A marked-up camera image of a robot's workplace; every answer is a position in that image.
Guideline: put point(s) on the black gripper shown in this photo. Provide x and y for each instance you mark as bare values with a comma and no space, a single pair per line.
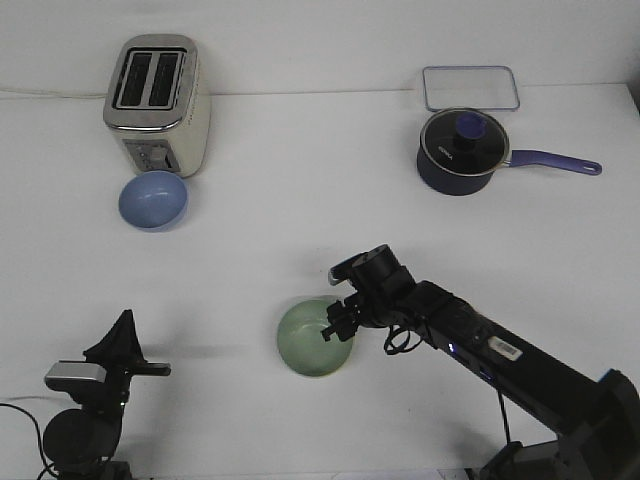
376,303
120,356

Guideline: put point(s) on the green bowl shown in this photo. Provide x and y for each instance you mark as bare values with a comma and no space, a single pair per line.
300,343

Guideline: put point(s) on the blue bowl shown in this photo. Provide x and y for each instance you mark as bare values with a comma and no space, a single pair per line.
154,201

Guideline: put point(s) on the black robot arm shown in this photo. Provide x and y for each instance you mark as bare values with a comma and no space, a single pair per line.
82,441
596,423

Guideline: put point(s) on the dark blue saucepan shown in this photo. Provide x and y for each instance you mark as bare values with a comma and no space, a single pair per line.
460,185

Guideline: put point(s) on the glass pot lid blue knob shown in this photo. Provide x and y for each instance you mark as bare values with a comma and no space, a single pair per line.
465,142

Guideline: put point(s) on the cream two-slot toaster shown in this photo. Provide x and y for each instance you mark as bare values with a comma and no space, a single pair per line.
157,106

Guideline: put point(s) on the clear rectangular container lid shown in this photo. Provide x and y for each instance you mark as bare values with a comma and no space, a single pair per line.
482,87

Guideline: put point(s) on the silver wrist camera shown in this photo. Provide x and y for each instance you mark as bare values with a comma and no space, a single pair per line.
68,375
348,270

